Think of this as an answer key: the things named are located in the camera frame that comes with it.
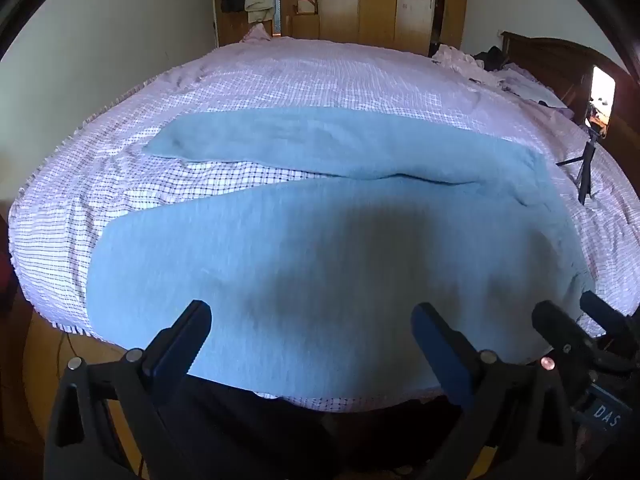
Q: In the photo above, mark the wooden wardrobe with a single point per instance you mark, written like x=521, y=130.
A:
x=380, y=0

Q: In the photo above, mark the smartphone on tripod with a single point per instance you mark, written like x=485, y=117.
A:
x=602, y=95

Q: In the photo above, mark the person's dark clothing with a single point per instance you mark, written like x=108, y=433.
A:
x=300, y=435

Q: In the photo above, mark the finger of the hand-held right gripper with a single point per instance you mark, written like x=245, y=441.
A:
x=607, y=312
x=562, y=330

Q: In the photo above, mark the pink crumpled bedding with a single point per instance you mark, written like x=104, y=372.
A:
x=455, y=60

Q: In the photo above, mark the light blue pants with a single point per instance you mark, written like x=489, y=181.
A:
x=325, y=260

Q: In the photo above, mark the pink cloth bundle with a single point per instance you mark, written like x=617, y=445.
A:
x=257, y=34

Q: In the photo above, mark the pink checkered bed sheet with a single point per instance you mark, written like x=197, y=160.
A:
x=350, y=80

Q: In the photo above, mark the crumpled clothes pile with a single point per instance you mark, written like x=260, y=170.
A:
x=530, y=87

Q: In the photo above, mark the dark wooden headboard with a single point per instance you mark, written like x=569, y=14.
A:
x=550, y=60

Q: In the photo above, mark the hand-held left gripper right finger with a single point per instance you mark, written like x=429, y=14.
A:
x=442, y=350

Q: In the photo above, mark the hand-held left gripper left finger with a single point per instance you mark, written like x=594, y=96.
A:
x=186, y=342

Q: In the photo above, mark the dark clothing pile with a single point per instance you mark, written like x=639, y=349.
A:
x=492, y=57

